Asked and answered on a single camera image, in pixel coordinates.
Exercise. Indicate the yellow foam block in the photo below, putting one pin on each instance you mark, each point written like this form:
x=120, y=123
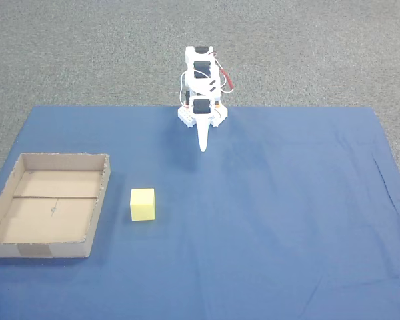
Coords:
x=142, y=206

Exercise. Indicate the blue cloth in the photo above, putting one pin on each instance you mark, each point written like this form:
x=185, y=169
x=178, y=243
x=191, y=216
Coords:
x=253, y=216

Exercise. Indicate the shallow cardboard box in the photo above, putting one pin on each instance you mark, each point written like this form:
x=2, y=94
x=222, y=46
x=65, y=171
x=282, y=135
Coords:
x=50, y=213

